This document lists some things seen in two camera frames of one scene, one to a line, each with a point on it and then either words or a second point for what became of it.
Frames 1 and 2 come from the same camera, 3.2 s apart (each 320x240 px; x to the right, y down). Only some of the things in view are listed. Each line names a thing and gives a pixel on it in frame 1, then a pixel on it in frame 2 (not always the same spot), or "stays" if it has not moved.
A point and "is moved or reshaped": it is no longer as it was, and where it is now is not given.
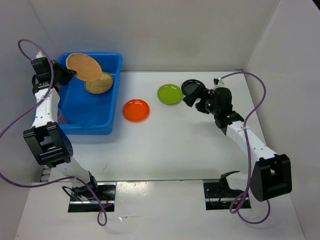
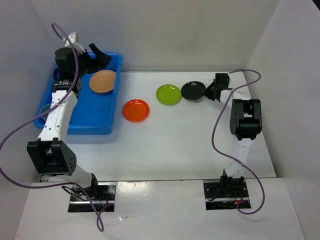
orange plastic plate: x=136 y=110 stays
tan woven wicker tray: x=87 y=68 is moved or reshaped
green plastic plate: x=170 y=94 stays
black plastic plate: x=191 y=87 stays
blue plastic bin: x=85 y=113 stays
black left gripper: x=69 y=74 to x=102 y=60
